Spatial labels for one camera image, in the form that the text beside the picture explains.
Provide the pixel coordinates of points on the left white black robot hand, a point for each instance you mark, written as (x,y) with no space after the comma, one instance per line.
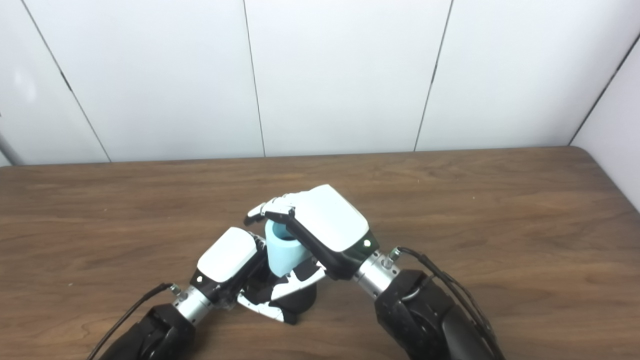
(227,257)

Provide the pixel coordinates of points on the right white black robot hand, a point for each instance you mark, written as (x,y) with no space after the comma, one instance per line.
(330,220)

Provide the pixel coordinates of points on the black funnel-shaped nozzle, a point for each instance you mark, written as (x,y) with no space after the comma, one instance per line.
(300,302)

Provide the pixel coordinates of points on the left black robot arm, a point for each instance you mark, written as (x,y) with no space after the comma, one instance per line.
(150,330)

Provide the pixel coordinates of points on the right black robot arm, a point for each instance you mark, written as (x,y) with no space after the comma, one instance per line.
(425,315)

